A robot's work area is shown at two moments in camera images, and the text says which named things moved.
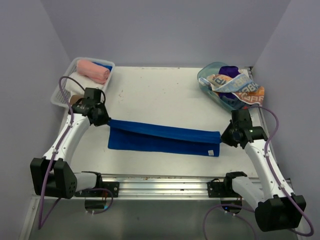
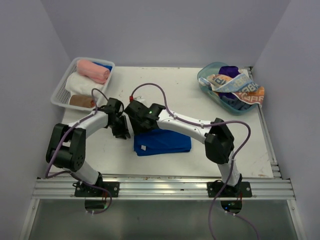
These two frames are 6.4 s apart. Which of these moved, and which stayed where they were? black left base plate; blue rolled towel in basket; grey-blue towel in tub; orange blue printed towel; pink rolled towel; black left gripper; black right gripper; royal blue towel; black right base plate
Moved: black right gripper; black left gripper; royal blue towel
Stayed: black left base plate; pink rolled towel; blue rolled towel in basket; grey-blue towel in tub; black right base plate; orange blue printed towel
